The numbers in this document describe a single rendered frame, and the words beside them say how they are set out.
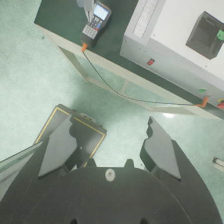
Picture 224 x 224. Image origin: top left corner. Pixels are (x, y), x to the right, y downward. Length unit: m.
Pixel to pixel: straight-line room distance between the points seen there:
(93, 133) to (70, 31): 0.83
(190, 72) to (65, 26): 0.62
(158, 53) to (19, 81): 1.79
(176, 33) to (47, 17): 0.59
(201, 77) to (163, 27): 0.26
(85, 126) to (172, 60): 0.87
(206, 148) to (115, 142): 1.86
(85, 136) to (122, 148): 0.74
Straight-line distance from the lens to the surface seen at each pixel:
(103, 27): 0.51
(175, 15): 0.51
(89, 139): 0.91
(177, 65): 0.42
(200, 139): 2.23
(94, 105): 1.14
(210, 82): 0.52
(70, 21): 0.59
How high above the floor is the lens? 1.11
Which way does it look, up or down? 85 degrees down
